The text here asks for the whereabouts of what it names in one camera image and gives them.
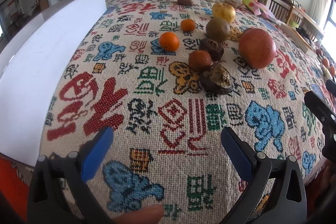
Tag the pink green plastic bag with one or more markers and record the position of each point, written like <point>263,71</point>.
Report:
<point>258,9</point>

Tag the small far tangerine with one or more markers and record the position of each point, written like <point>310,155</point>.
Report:
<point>188,25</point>

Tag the wooden chair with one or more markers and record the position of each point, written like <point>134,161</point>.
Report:
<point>290,14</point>

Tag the green-brown round fruit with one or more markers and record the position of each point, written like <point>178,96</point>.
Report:
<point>218,29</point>

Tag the dark passion fruit rear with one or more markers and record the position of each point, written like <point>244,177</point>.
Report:
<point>214,48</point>

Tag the white foam board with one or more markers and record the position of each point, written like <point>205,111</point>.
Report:
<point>31,66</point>

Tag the cracked passion fruit front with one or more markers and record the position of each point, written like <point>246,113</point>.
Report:
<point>216,80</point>

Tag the brown sweet potato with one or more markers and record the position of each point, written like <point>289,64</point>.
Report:
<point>185,2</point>

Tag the dark orange tangerine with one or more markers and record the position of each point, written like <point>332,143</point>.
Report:
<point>199,60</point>

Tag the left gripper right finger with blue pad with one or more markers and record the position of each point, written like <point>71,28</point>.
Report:
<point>286,202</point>

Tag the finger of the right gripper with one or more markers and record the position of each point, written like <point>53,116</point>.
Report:
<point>331,87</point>
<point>322,112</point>

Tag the yellow pear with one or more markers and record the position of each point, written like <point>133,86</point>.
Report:
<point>224,11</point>

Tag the operator fingertip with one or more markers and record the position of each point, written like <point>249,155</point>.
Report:
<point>147,215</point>

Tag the large red apple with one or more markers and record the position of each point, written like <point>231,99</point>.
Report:
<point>257,48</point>

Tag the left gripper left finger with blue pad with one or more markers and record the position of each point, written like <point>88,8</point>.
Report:
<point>46,202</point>

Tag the patterned woven tablecloth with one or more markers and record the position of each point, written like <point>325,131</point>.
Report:
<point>167,128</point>

